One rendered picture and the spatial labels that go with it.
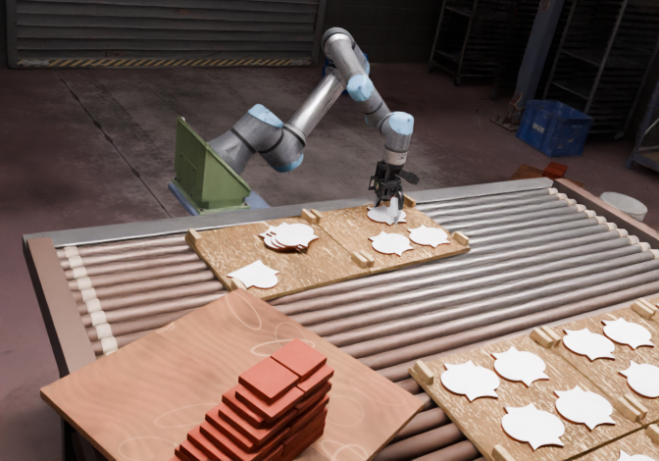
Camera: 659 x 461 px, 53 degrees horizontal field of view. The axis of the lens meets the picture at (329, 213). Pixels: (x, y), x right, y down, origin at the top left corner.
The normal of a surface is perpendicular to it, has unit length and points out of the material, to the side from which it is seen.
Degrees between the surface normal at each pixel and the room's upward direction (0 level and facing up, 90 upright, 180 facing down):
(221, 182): 90
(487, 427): 0
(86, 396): 0
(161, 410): 0
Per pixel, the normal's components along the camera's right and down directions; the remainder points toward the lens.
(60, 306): 0.17, -0.88
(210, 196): 0.53, 0.47
